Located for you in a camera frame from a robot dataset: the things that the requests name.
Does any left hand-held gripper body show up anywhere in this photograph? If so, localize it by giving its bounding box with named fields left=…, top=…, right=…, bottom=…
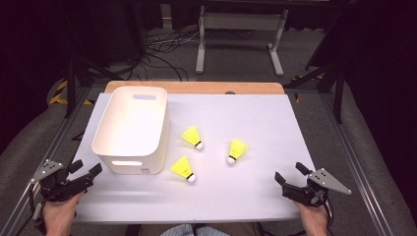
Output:
left=31, top=159, right=96, bottom=203

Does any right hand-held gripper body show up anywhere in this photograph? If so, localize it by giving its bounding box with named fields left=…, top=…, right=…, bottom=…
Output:
left=282, top=167, right=352, bottom=208

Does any yellow shuttlecock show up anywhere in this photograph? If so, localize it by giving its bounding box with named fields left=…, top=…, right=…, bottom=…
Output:
left=170, top=155, right=197, bottom=184
left=226, top=138, right=250, bottom=166
left=181, top=125, right=205, bottom=151

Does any white plastic bin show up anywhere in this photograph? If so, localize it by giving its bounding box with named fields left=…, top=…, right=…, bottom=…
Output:
left=91, top=86, right=170, bottom=175

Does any person's right hand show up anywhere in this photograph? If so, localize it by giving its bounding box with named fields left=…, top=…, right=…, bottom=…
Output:
left=293, top=200, right=328, bottom=229

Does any person's left hand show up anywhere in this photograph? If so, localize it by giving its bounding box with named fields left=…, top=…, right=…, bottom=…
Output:
left=41, top=192, right=85, bottom=232

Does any yellow black floor tape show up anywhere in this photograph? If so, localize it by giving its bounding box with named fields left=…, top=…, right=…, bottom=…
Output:
left=48, top=80, right=94, bottom=106

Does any black tripod stand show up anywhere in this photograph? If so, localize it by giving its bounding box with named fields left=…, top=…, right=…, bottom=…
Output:
left=63, top=55, right=126, bottom=119

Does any white table mat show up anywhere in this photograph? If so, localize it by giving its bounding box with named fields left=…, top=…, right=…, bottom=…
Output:
left=72, top=92, right=318, bottom=224

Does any black metal stand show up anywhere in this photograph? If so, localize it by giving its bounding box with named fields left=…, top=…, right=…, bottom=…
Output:
left=283, top=62, right=345, bottom=124

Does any striped blue white shirt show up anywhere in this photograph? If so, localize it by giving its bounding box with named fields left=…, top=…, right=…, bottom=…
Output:
left=160, top=223, right=230, bottom=236

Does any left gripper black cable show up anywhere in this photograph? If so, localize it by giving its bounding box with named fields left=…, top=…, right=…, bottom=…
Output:
left=29, top=183, right=47, bottom=235

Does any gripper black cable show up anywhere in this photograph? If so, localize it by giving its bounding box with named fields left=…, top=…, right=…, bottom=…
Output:
left=323, top=196, right=336, bottom=236
left=29, top=183, right=47, bottom=235

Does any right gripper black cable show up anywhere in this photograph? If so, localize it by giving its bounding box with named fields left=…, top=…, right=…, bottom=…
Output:
left=323, top=196, right=336, bottom=236

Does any aluminium floor rail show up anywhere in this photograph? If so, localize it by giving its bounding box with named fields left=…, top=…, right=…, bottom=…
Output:
left=319, top=92, right=394, bottom=236
left=0, top=87, right=96, bottom=236

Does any tangle of floor cables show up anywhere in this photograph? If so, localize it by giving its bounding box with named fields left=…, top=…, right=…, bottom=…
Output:
left=144, top=29, right=201, bottom=82

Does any white metal stand frame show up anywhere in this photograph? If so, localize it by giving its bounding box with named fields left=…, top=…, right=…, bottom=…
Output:
left=195, top=5, right=289, bottom=78

